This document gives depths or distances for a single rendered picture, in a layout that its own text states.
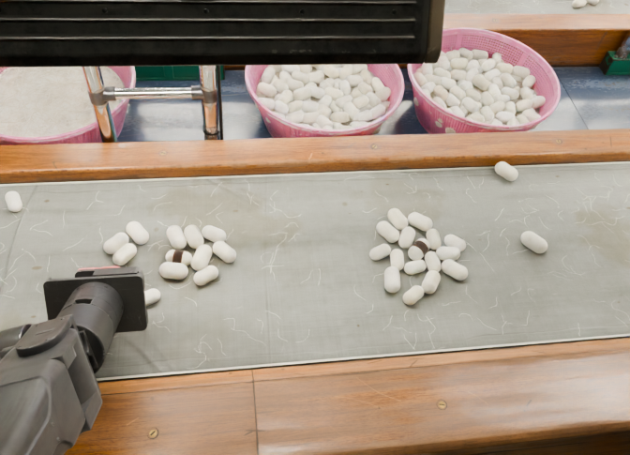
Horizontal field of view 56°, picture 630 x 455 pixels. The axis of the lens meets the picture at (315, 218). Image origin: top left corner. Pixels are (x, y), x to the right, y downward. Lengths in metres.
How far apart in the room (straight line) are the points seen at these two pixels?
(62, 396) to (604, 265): 0.72
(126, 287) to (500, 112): 0.69
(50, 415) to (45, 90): 0.69
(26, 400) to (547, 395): 0.54
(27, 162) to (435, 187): 0.59
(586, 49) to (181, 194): 0.87
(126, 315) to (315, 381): 0.22
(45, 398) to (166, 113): 0.70
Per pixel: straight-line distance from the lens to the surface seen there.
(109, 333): 0.61
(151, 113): 1.08
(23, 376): 0.48
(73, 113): 1.02
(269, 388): 0.68
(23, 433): 0.43
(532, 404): 0.74
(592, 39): 1.34
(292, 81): 1.03
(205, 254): 0.77
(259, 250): 0.80
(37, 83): 1.09
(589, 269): 0.91
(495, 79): 1.14
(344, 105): 1.00
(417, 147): 0.92
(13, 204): 0.88
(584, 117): 1.25
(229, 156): 0.87
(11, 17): 0.59
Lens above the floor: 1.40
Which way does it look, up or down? 52 degrees down
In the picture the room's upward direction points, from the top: 8 degrees clockwise
